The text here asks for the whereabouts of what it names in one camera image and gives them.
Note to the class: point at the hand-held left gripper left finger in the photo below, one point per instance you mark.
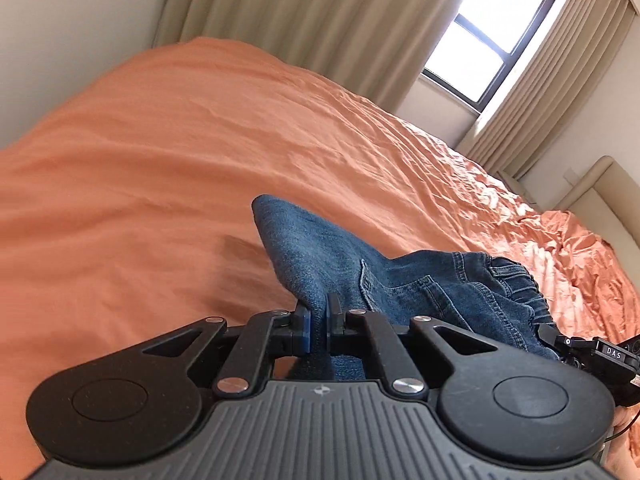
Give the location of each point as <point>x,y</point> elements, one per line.
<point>305,331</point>

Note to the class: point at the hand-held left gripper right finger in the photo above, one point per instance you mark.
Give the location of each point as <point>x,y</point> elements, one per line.
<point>329,327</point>

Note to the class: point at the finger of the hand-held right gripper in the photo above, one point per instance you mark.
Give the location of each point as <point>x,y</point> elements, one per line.
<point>549,336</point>

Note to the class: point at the blue denim pants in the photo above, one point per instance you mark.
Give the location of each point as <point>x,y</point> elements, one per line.
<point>400,280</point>

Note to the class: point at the beige padded headboard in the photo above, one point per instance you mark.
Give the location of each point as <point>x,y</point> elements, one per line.
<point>607,185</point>

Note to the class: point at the orange bed sheet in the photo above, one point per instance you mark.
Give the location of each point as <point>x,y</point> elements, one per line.
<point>175,170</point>

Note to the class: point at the beige curtain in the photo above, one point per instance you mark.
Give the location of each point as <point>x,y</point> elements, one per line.
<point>560,85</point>
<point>325,20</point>

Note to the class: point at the dark framed window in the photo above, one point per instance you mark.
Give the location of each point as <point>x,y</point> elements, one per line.
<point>500,20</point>

